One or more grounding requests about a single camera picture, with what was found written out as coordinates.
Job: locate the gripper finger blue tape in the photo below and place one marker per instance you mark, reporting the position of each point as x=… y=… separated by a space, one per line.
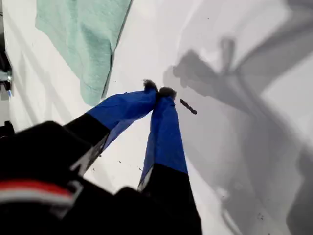
x=122 y=107
x=163 y=137

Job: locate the pale green T-shirt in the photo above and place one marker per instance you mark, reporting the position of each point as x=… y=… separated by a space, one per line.
x=80 y=36

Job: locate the small black debris piece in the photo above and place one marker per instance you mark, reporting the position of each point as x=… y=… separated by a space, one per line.
x=188 y=107

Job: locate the silver metal bracket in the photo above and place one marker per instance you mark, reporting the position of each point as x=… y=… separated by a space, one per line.
x=5 y=76

